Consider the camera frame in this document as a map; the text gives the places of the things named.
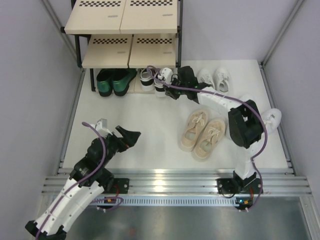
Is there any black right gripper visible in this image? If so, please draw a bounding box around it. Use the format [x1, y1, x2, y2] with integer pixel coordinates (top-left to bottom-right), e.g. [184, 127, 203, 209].
[162, 77, 187, 101]

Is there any beige lace sneaker right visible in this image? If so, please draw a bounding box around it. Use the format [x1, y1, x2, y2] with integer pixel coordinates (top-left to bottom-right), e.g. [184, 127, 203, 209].
[192, 118, 226, 162]

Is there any white grey sneaker right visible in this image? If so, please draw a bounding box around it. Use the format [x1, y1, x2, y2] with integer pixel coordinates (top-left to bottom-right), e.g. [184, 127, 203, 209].
[213, 67, 231, 93]

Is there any black white sneaker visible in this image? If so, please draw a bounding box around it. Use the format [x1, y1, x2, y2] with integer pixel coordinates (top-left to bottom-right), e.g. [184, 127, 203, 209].
[153, 68, 166, 98]
[139, 68, 155, 92]

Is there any aluminium frame post left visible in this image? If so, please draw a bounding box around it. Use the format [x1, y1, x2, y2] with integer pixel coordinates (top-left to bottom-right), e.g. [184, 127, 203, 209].
[40, 0, 76, 55]

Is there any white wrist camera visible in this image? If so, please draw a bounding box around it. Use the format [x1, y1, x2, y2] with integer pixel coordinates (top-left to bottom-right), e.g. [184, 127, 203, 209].
[95, 118, 112, 136]
[158, 67, 174, 84]

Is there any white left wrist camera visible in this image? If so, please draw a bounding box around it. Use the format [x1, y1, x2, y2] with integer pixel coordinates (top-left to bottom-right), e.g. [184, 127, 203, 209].
[95, 118, 112, 136]

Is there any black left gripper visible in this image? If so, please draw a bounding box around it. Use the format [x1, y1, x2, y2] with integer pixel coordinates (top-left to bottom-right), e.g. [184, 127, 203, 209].
[99, 125, 141, 168]

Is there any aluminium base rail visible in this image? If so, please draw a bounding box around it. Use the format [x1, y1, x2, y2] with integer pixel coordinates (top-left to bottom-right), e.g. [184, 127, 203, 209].
[41, 167, 313, 211]

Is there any white leather sneaker left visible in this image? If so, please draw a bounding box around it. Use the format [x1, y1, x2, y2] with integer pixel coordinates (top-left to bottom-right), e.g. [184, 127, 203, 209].
[225, 93, 254, 140]

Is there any green loafer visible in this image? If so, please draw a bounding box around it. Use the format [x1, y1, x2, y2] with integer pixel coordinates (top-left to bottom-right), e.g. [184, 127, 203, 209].
[112, 68, 137, 97]
[96, 68, 114, 97]

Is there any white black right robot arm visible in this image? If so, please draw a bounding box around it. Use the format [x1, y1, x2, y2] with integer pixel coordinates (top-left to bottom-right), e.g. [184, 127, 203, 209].
[159, 66, 268, 199]

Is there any white leather sneaker right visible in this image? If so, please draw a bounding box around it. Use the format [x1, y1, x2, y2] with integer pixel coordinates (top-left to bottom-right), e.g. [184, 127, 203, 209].
[261, 108, 282, 135]

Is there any white grey sneaker left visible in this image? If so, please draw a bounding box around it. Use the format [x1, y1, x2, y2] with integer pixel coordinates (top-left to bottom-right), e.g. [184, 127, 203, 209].
[197, 68, 215, 89]

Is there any aluminium frame post right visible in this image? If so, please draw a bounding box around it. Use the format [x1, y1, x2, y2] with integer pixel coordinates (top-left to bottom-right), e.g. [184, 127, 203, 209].
[259, 0, 307, 70]

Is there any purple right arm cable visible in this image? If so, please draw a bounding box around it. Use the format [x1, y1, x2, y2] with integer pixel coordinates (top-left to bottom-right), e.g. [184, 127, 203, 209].
[146, 65, 270, 211]

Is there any beige lace sneaker left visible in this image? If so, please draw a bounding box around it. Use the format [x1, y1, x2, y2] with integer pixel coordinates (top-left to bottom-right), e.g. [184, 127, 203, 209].
[180, 109, 210, 152]

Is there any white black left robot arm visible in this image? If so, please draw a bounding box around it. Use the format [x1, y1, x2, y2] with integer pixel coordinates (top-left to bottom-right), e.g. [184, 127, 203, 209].
[25, 120, 141, 240]

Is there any white leather sneaker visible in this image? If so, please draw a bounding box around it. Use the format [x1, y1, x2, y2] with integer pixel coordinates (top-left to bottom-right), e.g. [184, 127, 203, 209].
[225, 93, 254, 140]
[261, 108, 282, 135]

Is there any aluminium frame post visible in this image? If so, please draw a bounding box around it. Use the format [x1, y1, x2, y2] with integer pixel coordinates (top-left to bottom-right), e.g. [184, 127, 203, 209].
[40, 0, 76, 55]
[259, 0, 307, 70]

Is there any beige lace sneaker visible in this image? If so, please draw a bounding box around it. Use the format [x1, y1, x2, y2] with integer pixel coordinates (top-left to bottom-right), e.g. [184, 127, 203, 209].
[192, 118, 226, 162]
[180, 109, 210, 152]

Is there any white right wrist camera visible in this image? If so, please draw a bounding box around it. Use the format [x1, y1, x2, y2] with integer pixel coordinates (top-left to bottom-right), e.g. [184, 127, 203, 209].
[158, 67, 174, 84]

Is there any black beige shoe shelf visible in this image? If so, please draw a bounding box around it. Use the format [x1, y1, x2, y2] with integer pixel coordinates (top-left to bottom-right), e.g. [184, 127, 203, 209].
[60, 0, 184, 92]

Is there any white grey sneaker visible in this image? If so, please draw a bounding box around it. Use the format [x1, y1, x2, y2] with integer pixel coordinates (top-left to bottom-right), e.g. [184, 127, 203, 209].
[197, 68, 215, 89]
[213, 67, 231, 93]

